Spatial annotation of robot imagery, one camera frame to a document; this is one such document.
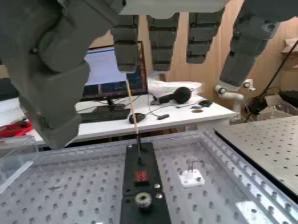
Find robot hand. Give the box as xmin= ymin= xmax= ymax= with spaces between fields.
xmin=0 ymin=0 xmax=298 ymax=150

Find large metal nut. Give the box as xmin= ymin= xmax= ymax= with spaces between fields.
xmin=133 ymin=192 xmax=153 ymax=209

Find computer monitor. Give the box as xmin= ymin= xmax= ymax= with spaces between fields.
xmin=78 ymin=41 xmax=150 ymax=108

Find black keyboard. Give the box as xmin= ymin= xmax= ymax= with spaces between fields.
xmin=78 ymin=106 xmax=133 ymax=124

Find red tray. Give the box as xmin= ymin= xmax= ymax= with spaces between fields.
xmin=0 ymin=121 xmax=33 ymax=139

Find thin stick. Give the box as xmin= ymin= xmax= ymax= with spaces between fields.
xmin=124 ymin=71 xmax=145 ymax=161

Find black mouse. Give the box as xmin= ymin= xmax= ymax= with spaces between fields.
xmin=128 ymin=112 xmax=147 ymax=125

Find white plastic bag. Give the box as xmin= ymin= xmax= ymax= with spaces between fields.
xmin=147 ymin=78 xmax=203 ymax=98

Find black headphones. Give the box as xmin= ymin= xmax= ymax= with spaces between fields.
xmin=151 ymin=86 xmax=193 ymax=106

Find white desk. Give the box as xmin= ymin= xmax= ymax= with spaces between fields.
xmin=25 ymin=94 xmax=239 ymax=148

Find black plate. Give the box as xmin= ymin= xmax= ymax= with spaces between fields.
xmin=118 ymin=142 xmax=173 ymax=224

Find small black object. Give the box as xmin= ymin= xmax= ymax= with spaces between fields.
xmin=197 ymin=99 xmax=214 ymax=108

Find small red part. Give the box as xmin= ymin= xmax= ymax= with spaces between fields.
xmin=134 ymin=170 xmax=150 ymax=183

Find small white jointed device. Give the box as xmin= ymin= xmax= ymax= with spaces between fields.
xmin=213 ymin=78 xmax=257 ymax=123

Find small white square plate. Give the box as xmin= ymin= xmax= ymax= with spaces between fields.
xmin=178 ymin=169 xmax=206 ymax=189

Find open cardboard box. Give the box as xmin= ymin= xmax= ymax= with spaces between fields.
xmin=257 ymin=94 xmax=298 ymax=122

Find clear box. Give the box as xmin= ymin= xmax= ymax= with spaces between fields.
xmin=0 ymin=129 xmax=298 ymax=224

